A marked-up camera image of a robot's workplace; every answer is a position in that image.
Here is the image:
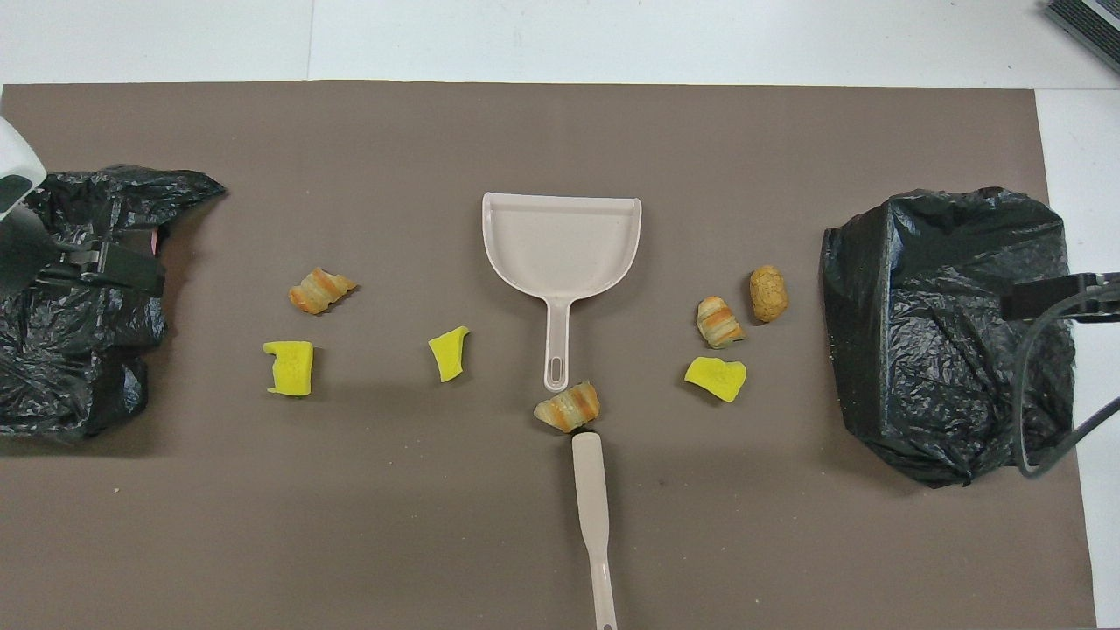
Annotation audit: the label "brown table mat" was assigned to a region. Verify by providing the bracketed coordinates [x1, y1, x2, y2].
[0, 81, 1096, 630]

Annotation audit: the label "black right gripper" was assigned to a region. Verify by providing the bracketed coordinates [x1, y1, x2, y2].
[1001, 271, 1120, 323]

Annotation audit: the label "orange striped croissant piece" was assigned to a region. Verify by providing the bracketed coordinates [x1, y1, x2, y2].
[289, 267, 359, 316]
[696, 296, 746, 350]

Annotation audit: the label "dark grey ribbed panel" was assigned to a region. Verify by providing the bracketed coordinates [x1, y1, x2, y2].
[1045, 0, 1120, 75]

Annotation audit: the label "small yellow sponge piece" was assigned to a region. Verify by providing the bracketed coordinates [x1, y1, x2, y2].
[428, 325, 472, 384]

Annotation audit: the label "rounded yellow sponge piece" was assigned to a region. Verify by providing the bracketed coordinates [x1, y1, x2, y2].
[683, 356, 748, 404]

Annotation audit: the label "large yellow sponge piece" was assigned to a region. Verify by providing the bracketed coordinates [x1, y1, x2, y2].
[263, 340, 314, 397]

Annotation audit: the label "beige hand brush black bristles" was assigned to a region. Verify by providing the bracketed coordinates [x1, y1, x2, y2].
[571, 430, 619, 630]

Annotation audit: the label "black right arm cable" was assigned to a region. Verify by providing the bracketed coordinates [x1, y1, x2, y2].
[1012, 282, 1120, 480]

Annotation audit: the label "pale croissant piece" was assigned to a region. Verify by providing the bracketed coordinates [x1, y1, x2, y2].
[534, 381, 602, 433]

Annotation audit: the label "beige plastic dustpan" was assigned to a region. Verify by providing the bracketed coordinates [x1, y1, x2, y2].
[482, 192, 643, 393]

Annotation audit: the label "boxy black bag bin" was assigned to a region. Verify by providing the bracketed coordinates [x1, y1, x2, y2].
[820, 186, 1077, 489]

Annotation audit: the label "crumpled black trash bag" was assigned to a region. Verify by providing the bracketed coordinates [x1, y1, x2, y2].
[0, 164, 227, 440]

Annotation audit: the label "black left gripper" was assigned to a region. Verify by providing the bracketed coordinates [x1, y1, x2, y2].
[37, 236, 167, 298]

